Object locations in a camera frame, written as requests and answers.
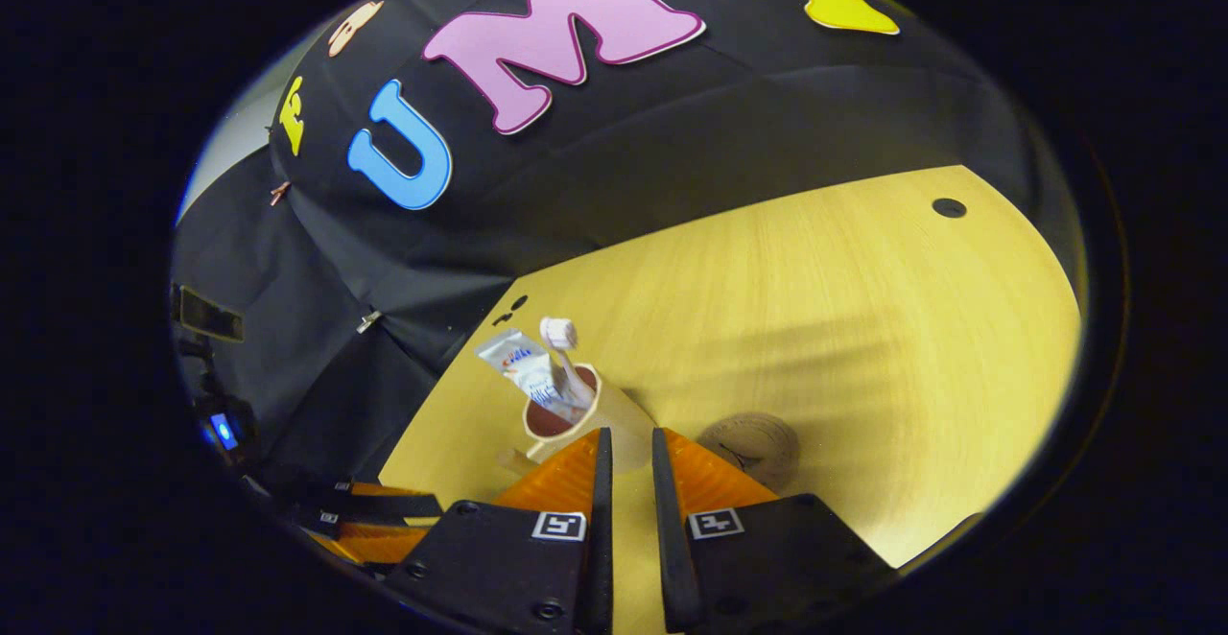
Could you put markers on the beige cup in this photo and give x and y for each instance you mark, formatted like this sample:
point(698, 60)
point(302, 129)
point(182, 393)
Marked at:
point(614, 414)

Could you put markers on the white clip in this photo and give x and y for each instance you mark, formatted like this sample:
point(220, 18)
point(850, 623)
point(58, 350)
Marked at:
point(368, 321)

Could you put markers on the black backdrop cloth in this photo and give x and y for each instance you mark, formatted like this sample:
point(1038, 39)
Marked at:
point(672, 136)

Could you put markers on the white toothpaste tube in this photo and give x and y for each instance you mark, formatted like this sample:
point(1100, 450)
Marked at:
point(523, 362)

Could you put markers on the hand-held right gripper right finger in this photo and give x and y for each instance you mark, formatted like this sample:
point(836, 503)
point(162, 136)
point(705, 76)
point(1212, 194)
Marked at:
point(669, 558)

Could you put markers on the round beige coaster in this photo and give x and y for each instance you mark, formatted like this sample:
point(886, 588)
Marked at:
point(758, 443)

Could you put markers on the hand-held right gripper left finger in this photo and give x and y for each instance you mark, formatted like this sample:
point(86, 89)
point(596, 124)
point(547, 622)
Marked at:
point(602, 539)

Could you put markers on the pink toothbrush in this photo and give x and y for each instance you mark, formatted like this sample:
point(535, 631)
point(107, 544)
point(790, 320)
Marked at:
point(558, 333)

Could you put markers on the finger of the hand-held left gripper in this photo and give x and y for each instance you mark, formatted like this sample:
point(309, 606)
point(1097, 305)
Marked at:
point(384, 501)
point(374, 544)

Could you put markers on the wooden desktop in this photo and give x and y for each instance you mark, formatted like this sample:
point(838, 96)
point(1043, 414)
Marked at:
point(815, 309)

